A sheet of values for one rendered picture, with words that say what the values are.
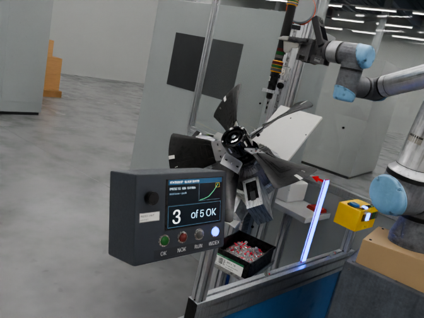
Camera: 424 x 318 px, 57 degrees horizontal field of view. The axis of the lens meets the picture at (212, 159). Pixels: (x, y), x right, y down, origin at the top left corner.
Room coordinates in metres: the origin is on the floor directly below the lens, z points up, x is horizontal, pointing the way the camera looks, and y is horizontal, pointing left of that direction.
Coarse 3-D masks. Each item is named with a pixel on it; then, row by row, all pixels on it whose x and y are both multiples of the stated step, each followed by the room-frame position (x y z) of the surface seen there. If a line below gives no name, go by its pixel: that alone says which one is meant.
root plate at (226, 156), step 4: (224, 156) 1.62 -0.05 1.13; (228, 156) 1.63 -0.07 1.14; (232, 156) 1.64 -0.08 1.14; (224, 160) 1.61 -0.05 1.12; (228, 160) 1.62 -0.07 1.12; (232, 160) 1.63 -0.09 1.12; (236, 160) 1.64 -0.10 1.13; (224, 164) 1.60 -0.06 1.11; (228, 164) 1.61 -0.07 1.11; (236, 164) 1.63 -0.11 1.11; (240, 164) 1.63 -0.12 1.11; (232, 168) 1.61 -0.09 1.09; (236, 168) 1.61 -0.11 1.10; (236, 172) 1.61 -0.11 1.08
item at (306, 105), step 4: (296, 104) 1.81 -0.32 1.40; (300, 104) 1.73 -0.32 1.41; (304, 104) 1.69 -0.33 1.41; (308, 104) 1.66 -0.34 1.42; (312, 104) 1.64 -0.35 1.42; (292, 108) 1.73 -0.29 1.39; (296, 108) 1.68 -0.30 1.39; (300, 108) 1.65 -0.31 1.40; (304, 108) 1.63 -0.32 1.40; (308, 108) 1.62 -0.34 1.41; (288, 112) 1.67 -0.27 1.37; (292, 112) 1.64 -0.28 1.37; (280, 116) 1.67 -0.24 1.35; (284, 116) 1.65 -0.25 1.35; (272, 120) 1.68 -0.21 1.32; (264, 124) 1.66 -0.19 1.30; (268, 124) 1.72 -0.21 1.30; (264, 128) 1.75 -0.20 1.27
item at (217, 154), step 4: (220, 140) 1.71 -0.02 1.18; (212, 144) 1.72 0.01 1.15; (216, 144) 1.71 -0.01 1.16; (220, 144) 1.71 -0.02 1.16; (216, 148) 1.71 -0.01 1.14; (220, 148) 1.71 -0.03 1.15; (224, 148) 1.70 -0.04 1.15; (216, 152) 1.71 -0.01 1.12; (220, 152) 1.71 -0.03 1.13; (224, 152) 1.70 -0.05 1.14; (216, 156) 1.71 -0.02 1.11; (216, 160) 1.71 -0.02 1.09
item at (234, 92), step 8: (232, 88) 1.95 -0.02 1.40; (232, 96) 1.90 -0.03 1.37; (224, 104) 1.94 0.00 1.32; (232, 104) 1.86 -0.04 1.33; (216, 112) 1.98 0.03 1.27; (224, 112) 1.91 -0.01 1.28; (232, 112) 1.82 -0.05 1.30; (224, 120) 1.89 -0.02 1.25; (232, 120) 1.80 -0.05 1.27; (224, 128) 1.88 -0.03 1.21
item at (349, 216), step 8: (352, 200) 1.61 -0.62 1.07; (360, 200) 1.64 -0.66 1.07; (344, 208) 1.52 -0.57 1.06; (352, 208) 1.50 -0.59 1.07; (368, 208) 1.54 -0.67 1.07; (336, 216) 1.54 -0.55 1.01; (344, 216) 1.52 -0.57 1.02; (352, 216) 1.50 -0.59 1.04; (360, 216) 1.48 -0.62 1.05; (344, 224) 1.51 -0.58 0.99; (352, 224) 1.49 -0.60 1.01; (360, 224) 1.50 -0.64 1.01; (368, 224) 1.55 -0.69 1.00
